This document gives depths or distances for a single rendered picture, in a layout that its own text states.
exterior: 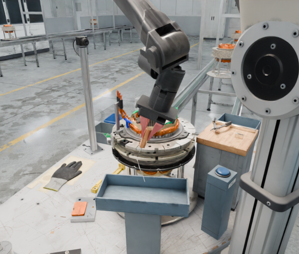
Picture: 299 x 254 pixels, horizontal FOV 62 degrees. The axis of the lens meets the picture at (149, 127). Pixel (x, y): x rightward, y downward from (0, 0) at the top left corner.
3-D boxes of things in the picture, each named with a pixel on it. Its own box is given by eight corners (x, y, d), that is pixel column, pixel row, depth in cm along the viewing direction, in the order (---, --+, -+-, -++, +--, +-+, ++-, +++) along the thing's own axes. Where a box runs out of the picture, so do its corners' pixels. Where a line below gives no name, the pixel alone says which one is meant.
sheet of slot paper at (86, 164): (69, 154, 139) (69, 153, 138) (98, 161, 132) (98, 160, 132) (25, 187, 113) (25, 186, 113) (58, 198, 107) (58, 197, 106)
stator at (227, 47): (218, 59, 307) (220, 42, 299) (236, 61, 297) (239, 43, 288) (212, 62, 291) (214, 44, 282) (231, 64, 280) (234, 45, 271)
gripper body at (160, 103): (140, 100, 65) (149, 74, 62) (176, 115, 65) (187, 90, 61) (133, 109, 60) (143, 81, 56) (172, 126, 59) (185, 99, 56)
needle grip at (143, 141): (139, 143, 68) (146, 126, 65) (145, 146, 68) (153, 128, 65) (137, 146, 67) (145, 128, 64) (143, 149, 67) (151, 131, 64)
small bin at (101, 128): (123, 136, 158) (122, 125, 155) (112, 146, 147) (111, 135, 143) (101, 132, 164) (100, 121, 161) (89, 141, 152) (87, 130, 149)
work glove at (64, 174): (70, 159, 134) (69, 155, 133) (91, 165, 129) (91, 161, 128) (36, 186, 114) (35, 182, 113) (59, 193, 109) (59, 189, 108)
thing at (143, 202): (103, 268, 78) (94, 197, 66) (111, 239, 88) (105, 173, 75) (182, 276, 76) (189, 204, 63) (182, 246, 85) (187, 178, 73)
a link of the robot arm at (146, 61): (155, 52, 48) (189, 36, 51) (125, 31, 55) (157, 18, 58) (159, 98, 57) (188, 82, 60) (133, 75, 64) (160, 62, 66)
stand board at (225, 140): (213, 124, 113) (214, 119, 112) (257, 135, 103) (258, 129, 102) (195, 142, 97) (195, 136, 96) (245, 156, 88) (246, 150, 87)
